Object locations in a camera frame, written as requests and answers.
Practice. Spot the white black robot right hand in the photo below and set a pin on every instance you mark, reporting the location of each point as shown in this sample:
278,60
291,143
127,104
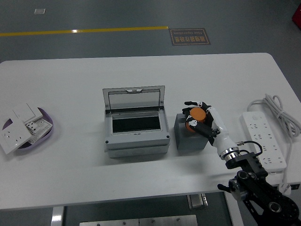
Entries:
221,131

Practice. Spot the orange cylinder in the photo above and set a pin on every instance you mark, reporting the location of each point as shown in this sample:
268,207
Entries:
197,113

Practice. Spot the grey electrical box with lid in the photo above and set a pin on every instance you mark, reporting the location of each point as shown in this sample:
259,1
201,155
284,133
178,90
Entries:
136,141

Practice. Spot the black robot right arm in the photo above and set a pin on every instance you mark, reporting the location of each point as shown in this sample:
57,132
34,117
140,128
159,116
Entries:
263,188

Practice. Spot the grey cube with round hole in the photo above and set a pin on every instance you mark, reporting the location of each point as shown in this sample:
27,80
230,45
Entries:
188,141

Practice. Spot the white power strip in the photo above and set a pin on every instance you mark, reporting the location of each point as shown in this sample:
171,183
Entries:
258,131

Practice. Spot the white table leg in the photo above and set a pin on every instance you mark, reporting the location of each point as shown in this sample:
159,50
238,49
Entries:
234,212
57,216

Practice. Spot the white power plug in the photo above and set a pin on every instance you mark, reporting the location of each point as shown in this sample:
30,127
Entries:
285,188

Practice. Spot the brown floor sign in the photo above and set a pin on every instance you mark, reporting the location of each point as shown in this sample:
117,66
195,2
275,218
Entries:
190,37

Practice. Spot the red object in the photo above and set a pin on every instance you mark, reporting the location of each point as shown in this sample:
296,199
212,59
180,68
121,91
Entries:
296,15

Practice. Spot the white socket module with holes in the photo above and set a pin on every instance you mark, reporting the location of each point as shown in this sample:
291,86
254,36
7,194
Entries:
41,127

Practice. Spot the purple tray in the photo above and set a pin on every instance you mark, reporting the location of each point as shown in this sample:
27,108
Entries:
40,141

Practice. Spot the metal floor socket plate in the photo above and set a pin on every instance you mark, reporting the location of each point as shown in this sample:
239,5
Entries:
39,11

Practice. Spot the grey table bracket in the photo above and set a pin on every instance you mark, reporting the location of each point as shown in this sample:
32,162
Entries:
197,201

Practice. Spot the metal base plate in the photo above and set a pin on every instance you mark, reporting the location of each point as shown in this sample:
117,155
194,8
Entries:
138,221

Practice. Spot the white wall switch panel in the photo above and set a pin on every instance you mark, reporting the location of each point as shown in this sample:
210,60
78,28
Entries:
26,110

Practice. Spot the white wall socket panel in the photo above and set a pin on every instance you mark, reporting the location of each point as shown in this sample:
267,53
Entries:
13,139

